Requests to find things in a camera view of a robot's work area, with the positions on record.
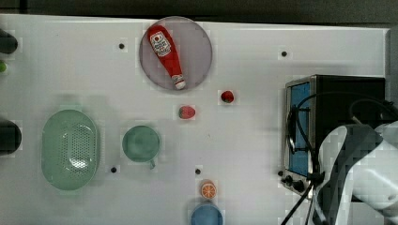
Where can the grey round plate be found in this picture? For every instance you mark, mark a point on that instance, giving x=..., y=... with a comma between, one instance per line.
x=194, y=49

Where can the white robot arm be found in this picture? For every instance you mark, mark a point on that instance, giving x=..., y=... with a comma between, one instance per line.
x=357, y=161

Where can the plush orange slice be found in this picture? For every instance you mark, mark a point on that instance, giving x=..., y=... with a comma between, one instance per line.
x=208, y=190

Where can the black cylinder upper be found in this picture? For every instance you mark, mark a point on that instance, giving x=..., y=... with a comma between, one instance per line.
x=8, y=43

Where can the green plush lime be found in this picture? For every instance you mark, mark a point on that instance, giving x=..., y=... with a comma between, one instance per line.
x=3, y=67

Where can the red plush ketchup bottle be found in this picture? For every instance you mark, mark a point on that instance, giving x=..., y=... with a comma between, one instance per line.
x=164, y=47

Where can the black cylinder lower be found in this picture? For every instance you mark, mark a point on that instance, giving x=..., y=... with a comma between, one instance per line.
x=10, y=137

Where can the black toaster oven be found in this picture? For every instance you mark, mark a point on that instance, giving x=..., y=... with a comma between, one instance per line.
x=315, y=106

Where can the blue bowl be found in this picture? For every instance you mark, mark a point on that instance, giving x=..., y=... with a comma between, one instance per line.
x=206, y=214

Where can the dark red plush strawberry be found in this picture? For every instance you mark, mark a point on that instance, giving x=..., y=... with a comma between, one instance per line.
x=227, y=96

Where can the black cylinder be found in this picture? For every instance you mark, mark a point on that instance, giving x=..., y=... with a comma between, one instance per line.
x=10, y=137
x=8, y=43

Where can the green colander basket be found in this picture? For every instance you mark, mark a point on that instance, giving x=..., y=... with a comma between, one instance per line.
x=70, y=154

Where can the light red plush strawberry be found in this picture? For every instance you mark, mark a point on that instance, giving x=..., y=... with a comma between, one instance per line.
x=186, y=112

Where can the green cup with handle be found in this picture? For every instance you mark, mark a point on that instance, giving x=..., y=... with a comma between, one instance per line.
x=142, y=144

